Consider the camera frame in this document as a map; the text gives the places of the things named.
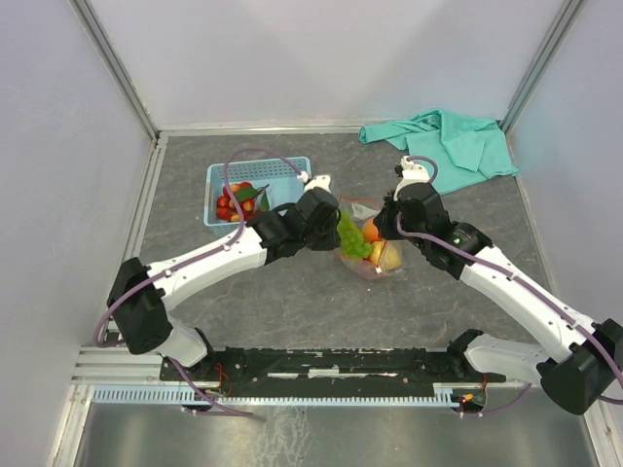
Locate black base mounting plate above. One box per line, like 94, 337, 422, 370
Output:
187, 347, 506, 397

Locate light blue cable duct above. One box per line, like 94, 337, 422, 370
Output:
92, 384, 459, 409

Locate yellow lemon fruit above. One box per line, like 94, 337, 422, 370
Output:
368, 240, 402, 273

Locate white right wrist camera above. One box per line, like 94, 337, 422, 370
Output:
394, 156, 439, 198

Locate purple grapes bunch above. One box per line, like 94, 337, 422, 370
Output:
353, 261, 383, 280

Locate clear orange zip bag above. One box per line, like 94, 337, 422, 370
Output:
335, 196, 404, 280

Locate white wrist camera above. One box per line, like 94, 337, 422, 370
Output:
394, 156, 439, 198
297, 171, 332, 194

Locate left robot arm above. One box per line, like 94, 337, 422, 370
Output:
108, 188, 340, 379

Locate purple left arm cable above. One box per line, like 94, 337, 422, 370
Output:
93, 148, 311, 417

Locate red strawberries with leaf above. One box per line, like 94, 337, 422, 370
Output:
215, 181, 270, 223

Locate teal cloth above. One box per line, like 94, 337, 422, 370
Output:
358, 109, 519, 195

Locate orange peach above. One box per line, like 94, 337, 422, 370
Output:
361, 218, 383, 243

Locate green grapes bunch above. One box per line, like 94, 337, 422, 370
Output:
337, 210, 372, 260

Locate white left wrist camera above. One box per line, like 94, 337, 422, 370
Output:
297, 171, 332, 194

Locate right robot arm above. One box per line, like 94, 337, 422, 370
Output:
374, 183, 622, 415

